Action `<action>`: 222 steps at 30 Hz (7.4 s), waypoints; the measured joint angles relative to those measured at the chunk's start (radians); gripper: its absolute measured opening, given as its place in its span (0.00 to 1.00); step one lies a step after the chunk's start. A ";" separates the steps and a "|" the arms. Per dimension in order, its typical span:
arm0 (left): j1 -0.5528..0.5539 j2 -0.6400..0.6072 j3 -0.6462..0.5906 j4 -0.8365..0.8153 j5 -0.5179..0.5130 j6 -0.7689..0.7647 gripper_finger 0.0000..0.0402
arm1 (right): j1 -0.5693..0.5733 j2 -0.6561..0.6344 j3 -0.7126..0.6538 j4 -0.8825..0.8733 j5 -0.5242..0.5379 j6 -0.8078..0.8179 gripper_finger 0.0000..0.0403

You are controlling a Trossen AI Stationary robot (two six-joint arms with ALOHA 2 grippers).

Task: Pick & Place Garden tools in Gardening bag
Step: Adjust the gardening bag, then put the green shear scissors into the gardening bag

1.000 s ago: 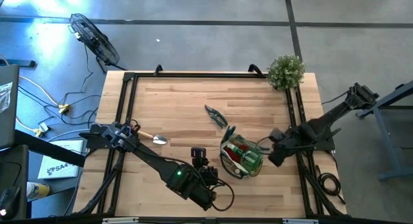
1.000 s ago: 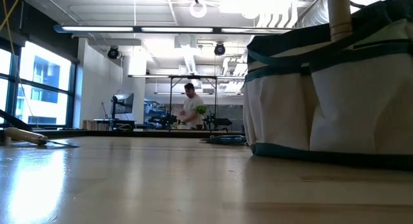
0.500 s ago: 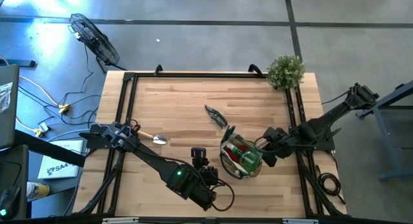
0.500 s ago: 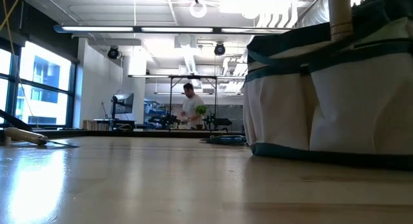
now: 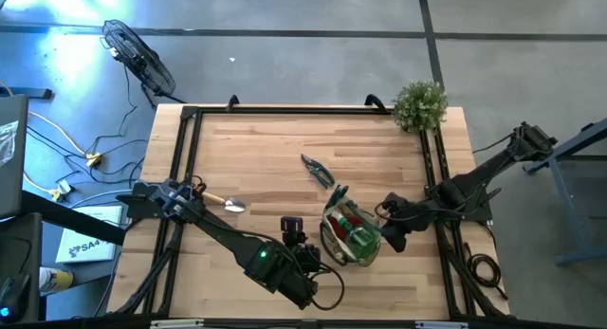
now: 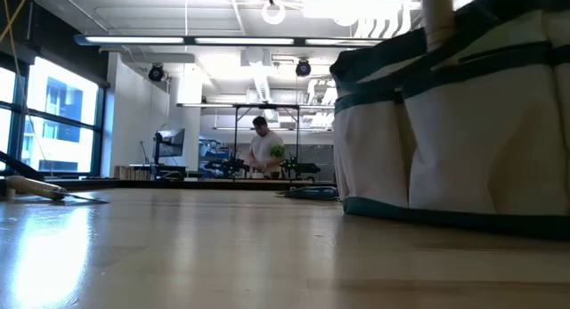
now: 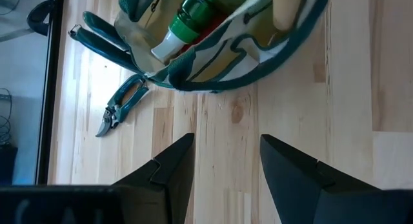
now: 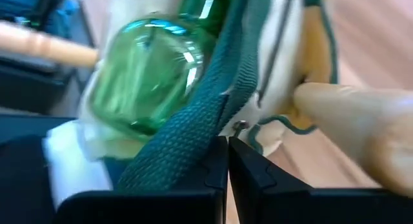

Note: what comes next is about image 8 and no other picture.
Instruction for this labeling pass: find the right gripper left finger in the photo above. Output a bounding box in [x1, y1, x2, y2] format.
[53, 136, 229, 224]

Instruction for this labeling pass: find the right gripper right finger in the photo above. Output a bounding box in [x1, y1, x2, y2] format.
[228, 136, 413, 224]

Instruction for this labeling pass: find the cream teal-trimmed gardening bag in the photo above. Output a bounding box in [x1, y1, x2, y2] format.
[41, 0, 339, 212]

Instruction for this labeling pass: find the green plastic spray bottle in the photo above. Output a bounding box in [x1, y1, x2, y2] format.
[89, 0, 235, 141]

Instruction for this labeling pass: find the round steel trowel wooden handle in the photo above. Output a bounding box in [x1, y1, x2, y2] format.
[0, 19, 100, 69]

